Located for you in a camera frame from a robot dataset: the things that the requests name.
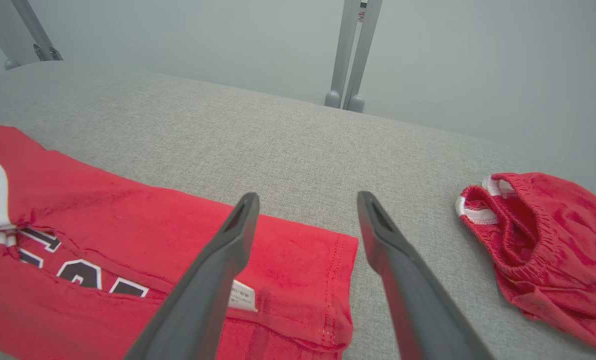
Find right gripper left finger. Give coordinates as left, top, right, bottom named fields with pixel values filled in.
left=125, top=192, right=261, bottom=360

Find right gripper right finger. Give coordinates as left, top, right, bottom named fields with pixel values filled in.
left=356, top=190, right=494, bottom=360

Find red basketball jersey with white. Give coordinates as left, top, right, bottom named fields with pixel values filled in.
left=0, top=125, right=360, bottom=360

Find red shorts with white trim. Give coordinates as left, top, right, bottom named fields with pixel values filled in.
left=454, top=172, right=596, bottom=356

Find grey metal frame post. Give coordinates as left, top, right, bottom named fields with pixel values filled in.
left=0, top=0, right=64, bottom=71
left=324, top=0, right=384, bottom=113

